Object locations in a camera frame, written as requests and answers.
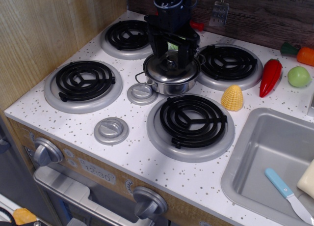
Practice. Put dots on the front right black burner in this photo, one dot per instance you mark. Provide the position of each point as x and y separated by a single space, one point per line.
190 128

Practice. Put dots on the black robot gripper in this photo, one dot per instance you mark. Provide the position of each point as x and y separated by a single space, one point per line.
172 21

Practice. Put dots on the hanging metal spatula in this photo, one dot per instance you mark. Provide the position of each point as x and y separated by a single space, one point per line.
219 14

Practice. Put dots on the front left black burner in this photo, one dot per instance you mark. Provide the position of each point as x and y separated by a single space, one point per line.
83 86

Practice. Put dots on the red toy ketchup bottle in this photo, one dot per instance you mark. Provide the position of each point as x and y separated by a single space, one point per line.
198 26

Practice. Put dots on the grey toy sink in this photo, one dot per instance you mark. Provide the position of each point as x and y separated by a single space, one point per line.
270 139

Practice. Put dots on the steel pot lid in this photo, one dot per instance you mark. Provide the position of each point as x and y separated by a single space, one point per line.
165 69

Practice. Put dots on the silver round knob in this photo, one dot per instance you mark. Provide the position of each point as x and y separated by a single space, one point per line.
111 131
141 95

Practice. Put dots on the back right black burner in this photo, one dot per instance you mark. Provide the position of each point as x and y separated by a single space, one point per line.
223 65

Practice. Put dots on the cream toy butter block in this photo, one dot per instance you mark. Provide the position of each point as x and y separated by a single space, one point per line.
306 182

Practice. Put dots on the silver round knob upper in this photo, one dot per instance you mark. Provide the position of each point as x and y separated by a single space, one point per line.
141 95

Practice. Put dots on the right silver oven dial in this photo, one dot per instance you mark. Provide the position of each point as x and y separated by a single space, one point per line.
149 204

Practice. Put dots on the green toy apple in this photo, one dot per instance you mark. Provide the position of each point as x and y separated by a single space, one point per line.
299 76

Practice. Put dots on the oven clock display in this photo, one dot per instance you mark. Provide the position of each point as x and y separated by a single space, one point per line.
97 171

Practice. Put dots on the yellow object bottom left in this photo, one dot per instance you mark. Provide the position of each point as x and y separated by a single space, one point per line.
23 216

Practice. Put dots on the blue handled toy knife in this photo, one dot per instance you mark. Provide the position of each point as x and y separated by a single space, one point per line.
289 195

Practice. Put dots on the silver oven door handle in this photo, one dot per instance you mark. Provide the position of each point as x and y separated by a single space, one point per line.
78 194

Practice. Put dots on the orange toy carrot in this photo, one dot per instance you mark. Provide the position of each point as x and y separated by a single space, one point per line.
303 55

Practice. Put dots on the red toy chili pepper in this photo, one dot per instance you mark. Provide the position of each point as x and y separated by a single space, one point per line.
271 74

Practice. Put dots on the left silver oven dial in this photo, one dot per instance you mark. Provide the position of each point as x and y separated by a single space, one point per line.
46 152

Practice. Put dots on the silver oven dial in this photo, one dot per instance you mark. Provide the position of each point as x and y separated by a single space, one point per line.
149 204
46 152

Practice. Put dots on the small steel pot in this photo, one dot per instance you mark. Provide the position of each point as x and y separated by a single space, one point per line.
171 89

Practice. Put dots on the yellow toy corn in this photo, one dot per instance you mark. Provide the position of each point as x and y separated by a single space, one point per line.
232 98

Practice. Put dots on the silver round knob lower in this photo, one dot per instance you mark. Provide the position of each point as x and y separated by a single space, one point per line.
111 131

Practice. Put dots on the green toy cabbage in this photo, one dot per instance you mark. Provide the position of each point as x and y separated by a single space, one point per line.
173 46

